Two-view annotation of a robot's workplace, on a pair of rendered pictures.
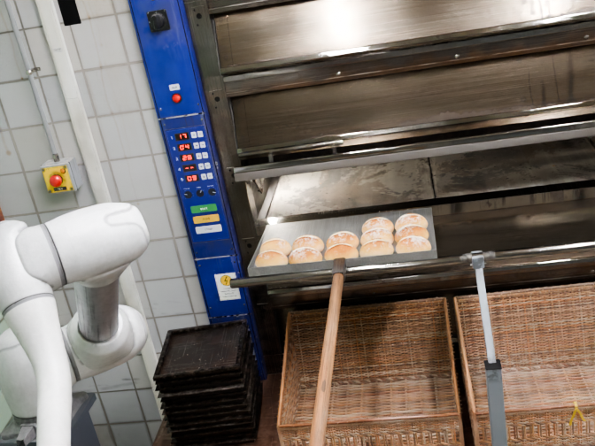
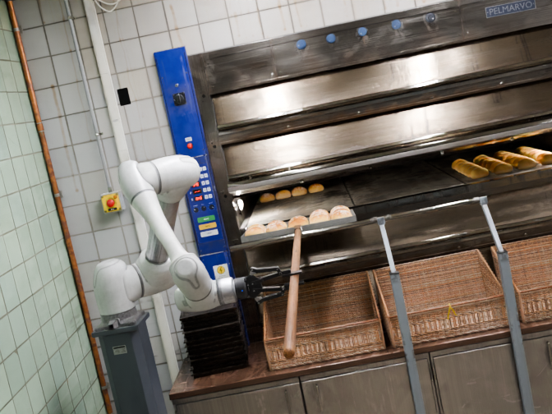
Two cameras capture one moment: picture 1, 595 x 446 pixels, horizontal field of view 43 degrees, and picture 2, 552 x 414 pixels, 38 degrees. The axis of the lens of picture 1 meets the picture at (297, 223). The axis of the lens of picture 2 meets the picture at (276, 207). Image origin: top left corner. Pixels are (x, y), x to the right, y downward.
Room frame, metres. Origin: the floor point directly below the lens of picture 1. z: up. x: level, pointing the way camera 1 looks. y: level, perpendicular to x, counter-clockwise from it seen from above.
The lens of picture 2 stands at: (-1.70, 0.42, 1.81)
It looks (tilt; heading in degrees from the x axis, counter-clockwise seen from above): 8 degrees down; 353
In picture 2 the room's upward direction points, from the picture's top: 12 degrees counter-clockwise
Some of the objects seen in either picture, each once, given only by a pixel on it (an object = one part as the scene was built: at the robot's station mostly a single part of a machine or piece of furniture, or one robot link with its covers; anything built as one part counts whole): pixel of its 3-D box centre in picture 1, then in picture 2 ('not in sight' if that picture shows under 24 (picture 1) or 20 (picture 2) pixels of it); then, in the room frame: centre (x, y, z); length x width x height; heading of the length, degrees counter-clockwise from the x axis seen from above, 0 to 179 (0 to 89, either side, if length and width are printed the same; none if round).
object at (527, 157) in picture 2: not in sight; (502, 161); (2.55, -1.39, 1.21); 0.61 x 0.48 x 0.06; 170
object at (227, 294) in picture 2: not in sight; (227, 291); (1.02, 0.32, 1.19); 0.09 x 0.06 x 0.09; 169
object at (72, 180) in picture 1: (61, 175); (112, 201); (2.45, 0.74, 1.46); 0.10 x 0.07 x 0.10; 80
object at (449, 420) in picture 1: (368, 377); (320, 318); (2.06, -0.14, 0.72); 0.56 x 0.49 x 0.28; 80
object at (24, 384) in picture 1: (31, 365); (114, 284); (1.76, 0.76, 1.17); 0.18 x 0.16 x 0.22; 114
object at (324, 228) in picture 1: (343, 236); (298, 223); (2.14, -0.13, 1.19); 0.55 x 0.36 x 0.03; 79
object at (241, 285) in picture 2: not in sight; (248, 287); (1.01, 0.25, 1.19); 0.09 x 0.07 x 0.08; 79
